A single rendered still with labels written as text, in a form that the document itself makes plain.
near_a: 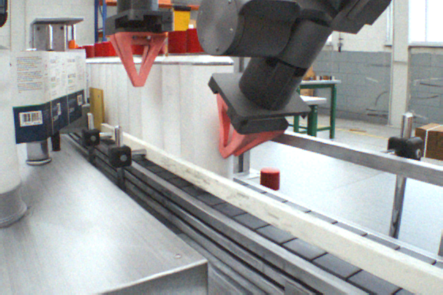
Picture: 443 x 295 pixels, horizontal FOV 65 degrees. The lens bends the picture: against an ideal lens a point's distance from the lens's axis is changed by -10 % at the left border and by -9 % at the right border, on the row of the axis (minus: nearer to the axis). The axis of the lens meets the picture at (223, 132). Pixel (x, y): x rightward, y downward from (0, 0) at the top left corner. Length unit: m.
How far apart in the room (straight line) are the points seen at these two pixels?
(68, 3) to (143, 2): 7.79
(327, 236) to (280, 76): 0.15
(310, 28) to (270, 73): 0.06
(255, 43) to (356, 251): 0.18
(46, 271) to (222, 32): 0.24
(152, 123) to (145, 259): 0.33
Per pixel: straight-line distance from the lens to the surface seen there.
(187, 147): 0.52
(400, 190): 0.42
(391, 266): 0.29
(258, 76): 0.38
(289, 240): 0.37
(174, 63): 0.55
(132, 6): 0.52
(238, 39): 0.30
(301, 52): 0.36
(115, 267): 0.33
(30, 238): 0.40
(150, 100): 0.62
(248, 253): 0.39
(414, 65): 6.40
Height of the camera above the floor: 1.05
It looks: 11 degrees down
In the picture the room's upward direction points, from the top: straight up
